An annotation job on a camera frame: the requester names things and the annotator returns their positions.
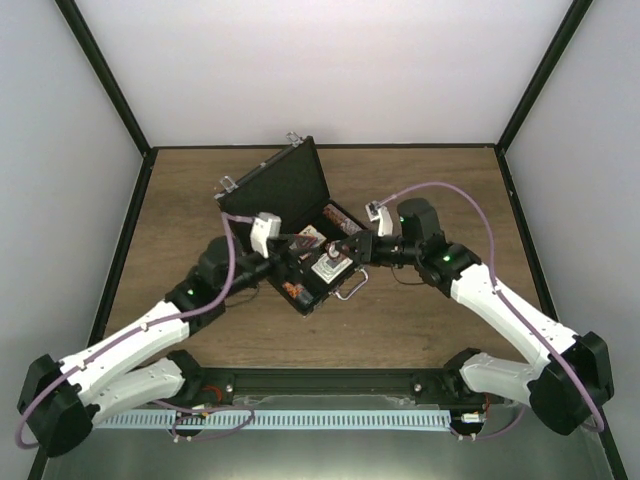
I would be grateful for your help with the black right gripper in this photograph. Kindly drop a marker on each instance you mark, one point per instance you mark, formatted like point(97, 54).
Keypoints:
point(367, 251)

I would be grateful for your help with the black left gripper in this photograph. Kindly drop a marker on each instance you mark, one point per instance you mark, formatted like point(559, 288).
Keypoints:
point(294, 273)

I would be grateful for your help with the small orange chip stack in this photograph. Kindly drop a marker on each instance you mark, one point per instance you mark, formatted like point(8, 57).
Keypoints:
point(293, 290)

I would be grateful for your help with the single poker chip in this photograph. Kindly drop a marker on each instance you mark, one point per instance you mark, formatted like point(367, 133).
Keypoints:
point(333, 251)

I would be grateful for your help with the white playing card deck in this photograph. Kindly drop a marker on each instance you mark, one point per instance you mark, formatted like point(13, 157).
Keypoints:
point(328, 269)

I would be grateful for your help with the black poker set case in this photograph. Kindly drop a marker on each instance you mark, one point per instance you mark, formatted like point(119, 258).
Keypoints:
point(289, 191)

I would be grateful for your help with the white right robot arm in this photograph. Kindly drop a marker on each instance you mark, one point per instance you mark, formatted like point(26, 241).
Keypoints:
point(565, 378)

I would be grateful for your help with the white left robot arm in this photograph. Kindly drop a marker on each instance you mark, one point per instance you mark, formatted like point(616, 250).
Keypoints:
point(61, 401)

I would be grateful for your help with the black chip stack in case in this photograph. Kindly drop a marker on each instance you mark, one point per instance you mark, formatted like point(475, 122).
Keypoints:
point(305, 299)

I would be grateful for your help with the row of poker chips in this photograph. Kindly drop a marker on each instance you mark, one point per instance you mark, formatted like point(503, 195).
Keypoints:
point(348, 225)

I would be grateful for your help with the chrome case handle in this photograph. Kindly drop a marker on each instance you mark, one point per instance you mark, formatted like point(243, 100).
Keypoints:
point(346, 295)

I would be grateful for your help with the light blue slotted rail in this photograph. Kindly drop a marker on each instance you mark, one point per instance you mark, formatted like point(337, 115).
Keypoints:
point(404, 420)

